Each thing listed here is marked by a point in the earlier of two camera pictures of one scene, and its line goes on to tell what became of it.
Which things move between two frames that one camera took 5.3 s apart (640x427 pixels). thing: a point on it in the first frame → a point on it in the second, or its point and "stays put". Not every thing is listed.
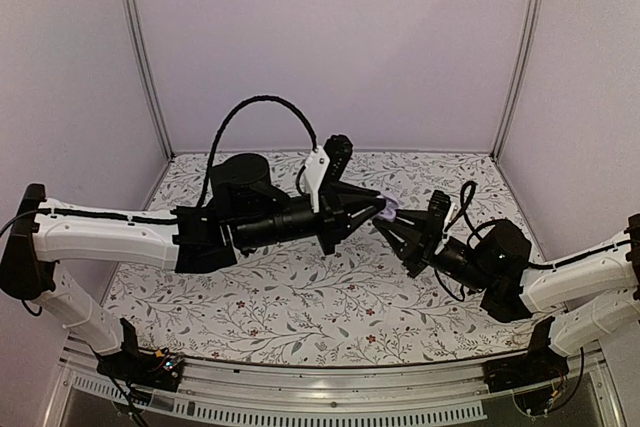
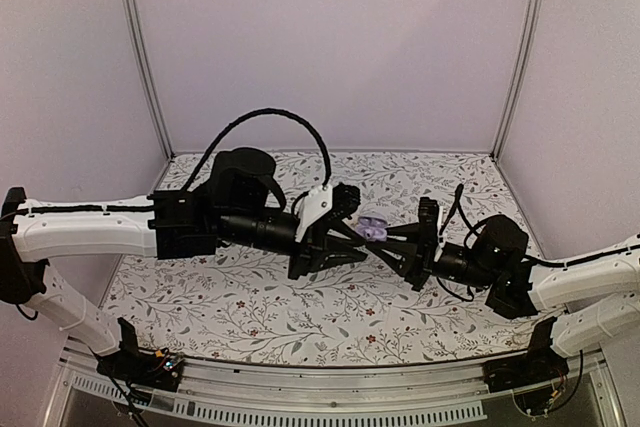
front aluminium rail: x=219 y=394 stays put
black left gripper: x=339 y=203 → x=318 y=247
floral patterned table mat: x=354 y=305 stays put
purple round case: x=389 y=211 → x=373 y=228
